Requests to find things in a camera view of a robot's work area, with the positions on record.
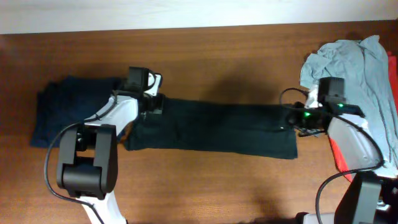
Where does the black t-shirt with white logo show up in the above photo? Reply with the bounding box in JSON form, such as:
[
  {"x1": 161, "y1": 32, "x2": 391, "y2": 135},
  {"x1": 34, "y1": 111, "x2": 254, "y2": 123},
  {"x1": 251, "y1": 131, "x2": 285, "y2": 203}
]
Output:
[{"x1": 124, "y1": 98, "x2": 298, "y2": 159}]

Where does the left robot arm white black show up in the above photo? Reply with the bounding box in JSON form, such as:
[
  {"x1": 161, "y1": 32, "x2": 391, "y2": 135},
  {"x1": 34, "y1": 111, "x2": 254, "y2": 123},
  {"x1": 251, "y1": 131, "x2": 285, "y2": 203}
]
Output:
[{"x1": 56, "y1": 67, "x2": 164, "y2": 223}]

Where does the folded navy blue garment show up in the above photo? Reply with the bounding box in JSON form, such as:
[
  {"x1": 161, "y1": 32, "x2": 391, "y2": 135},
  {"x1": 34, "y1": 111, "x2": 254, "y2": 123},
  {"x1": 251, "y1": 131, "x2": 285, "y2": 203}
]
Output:
[{"x1": 30, "y1": 76, "x2": 122, "y2": 148}]

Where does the red garment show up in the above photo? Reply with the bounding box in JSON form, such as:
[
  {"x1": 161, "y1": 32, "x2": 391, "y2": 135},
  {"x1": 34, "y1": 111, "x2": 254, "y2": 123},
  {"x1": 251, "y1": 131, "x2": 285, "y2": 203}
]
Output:
[{"x1": 328, "y1": 51, "x2": 397, "y2": 172}]

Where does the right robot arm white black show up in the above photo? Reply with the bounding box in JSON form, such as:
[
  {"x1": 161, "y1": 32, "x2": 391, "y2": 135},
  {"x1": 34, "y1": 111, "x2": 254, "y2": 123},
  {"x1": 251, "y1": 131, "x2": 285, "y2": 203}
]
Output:
[{"x1": 288, "y1": 77, "x2": 397, "y2": 224}]

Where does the grey t-shirt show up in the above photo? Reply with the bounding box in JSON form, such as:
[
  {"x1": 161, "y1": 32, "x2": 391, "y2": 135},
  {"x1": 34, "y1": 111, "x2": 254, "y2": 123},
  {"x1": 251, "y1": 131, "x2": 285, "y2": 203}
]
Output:
[{"x1": 300, "y1": 35, "x2": 397, "y2": 165}]

